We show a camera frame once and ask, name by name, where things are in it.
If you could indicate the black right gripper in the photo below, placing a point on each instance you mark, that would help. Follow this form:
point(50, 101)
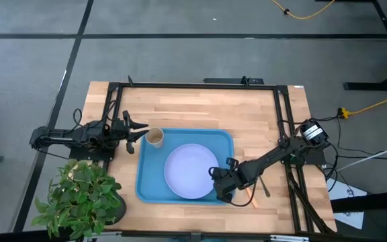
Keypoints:
point(229, 179)

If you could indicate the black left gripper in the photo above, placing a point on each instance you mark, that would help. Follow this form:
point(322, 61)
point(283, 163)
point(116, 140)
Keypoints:
point(119, 130)

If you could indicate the beige paper cup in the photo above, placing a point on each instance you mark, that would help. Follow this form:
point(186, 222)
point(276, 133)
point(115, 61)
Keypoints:
point(154, 136)

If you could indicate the lavender round plate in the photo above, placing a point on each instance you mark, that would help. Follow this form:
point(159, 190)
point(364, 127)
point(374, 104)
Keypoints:
point(188, 171)

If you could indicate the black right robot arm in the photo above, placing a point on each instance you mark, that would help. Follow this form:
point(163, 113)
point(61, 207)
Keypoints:
point(274, 154)

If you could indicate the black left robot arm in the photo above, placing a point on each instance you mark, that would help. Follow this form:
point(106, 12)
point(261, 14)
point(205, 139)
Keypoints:
point(62, 136)

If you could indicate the orange spoon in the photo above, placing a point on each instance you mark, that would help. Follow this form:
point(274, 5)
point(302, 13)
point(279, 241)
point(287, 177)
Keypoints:
point(252, 199)

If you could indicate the blue plastic tray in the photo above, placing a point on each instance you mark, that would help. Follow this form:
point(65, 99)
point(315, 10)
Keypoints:
point(153, 174)

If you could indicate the black plant pot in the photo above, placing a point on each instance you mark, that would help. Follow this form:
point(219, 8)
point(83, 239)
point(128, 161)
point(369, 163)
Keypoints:
point(121, 210)

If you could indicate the green leafy plant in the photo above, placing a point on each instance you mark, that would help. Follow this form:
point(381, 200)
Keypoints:
point(79, 198)

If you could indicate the white paper sheet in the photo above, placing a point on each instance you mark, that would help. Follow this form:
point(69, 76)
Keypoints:
point(346, 198)

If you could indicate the black metal table frame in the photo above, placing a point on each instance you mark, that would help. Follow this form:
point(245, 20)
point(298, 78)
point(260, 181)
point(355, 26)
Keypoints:
point(197, 85)

